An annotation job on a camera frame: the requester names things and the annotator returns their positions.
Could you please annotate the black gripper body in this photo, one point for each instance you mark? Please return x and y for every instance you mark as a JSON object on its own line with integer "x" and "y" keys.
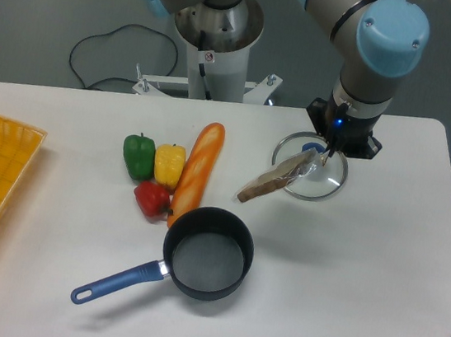
{"x": 331, "y": 120}

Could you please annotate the toast slice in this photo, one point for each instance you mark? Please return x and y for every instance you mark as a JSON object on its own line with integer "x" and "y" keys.
{"x": 281, "y": 175}

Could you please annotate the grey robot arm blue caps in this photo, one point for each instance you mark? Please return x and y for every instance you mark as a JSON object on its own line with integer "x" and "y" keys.
{"x": 381, "y": 41}

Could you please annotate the glass pot lid blue knob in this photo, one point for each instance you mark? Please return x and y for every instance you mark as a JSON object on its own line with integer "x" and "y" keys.
{"x": 322, "y": 183}

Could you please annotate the orange baguette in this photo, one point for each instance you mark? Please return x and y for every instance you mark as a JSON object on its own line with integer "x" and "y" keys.
{"x": 196, "y": 173}

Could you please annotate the yellow bell pepper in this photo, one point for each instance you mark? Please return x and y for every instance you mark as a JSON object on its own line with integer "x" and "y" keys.
{"x": 169, "y": 164}

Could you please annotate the red bell pepper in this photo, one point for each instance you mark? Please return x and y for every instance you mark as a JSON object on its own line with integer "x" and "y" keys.
{"x": 153, "y": 200}

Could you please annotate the green bell pepper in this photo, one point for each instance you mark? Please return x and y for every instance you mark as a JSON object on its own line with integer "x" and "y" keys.
{"x": 139, "y": 152}

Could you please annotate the black pot blue handle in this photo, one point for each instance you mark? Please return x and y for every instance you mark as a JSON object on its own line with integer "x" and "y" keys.
{"x": 207, "y": 253}

